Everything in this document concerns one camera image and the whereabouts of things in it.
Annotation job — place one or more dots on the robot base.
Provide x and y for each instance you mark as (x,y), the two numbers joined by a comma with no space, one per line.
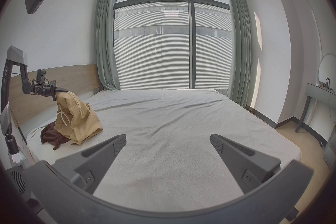
(15,181)

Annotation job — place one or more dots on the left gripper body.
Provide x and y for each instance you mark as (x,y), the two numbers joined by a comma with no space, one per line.
(46,90)

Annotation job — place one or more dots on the bed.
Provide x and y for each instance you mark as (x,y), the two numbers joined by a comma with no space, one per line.
(170,123)

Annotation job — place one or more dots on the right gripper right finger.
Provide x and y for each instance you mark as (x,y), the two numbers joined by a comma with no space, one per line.
(241,158)

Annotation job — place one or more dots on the grey-green curtain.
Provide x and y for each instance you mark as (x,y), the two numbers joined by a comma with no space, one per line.
(106,34)
(240,41)

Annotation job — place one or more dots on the grey dressing table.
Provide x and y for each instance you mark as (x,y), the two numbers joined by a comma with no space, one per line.
(319,94)

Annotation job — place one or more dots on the window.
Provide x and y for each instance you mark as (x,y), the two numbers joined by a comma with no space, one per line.
(170,41)

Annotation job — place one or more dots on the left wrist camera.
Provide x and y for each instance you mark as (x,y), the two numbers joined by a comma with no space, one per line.
(41,76)

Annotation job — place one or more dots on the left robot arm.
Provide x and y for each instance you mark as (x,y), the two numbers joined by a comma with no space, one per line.
(24,78)

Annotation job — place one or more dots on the tan shorts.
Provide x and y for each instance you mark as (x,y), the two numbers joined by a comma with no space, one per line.
(78,118)

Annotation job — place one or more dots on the brown garment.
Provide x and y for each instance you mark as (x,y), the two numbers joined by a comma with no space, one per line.
(51,136)

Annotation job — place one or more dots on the round mirror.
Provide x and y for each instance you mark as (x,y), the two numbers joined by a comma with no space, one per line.
(327,68)

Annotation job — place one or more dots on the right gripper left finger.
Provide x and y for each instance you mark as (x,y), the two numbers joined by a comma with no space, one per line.
(97,156)

